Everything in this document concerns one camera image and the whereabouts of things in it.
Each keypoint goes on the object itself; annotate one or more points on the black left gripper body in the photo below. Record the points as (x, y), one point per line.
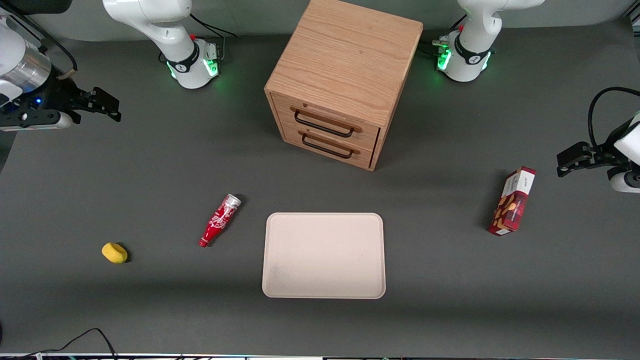
(600, 152)

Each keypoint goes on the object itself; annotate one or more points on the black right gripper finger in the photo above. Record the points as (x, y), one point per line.
(107, 97)
(112, 116)

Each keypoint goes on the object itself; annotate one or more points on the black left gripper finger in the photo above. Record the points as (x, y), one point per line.
(567, 171)
(572, 151)

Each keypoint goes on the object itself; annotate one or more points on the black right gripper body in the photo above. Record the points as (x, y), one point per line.
(61, 96)

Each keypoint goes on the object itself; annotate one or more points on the red coke bottle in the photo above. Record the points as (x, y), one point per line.
(218, 222)

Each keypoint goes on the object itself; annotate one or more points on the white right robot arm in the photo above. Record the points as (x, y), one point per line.
(150, 20)

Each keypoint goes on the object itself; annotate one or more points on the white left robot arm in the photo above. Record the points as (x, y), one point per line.
(475, 30)

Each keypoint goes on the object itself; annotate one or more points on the beige plastic tray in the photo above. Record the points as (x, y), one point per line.
(325, 255)

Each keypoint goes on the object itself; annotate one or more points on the red snack box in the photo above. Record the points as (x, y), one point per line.
(512, 205)

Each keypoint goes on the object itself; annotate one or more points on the wooden drawer front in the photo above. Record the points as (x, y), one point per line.
(365, 159)
(368, 136)

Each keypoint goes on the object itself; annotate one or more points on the wooden drawer cabinet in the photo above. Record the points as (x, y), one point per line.
(345, 50)

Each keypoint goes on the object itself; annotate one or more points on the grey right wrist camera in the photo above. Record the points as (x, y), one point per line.
(50, 121)

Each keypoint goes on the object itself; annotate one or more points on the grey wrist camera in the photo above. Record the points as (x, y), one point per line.
(622, 182)
(50, 121)

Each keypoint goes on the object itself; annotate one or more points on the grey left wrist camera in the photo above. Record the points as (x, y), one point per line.
(622, 182)

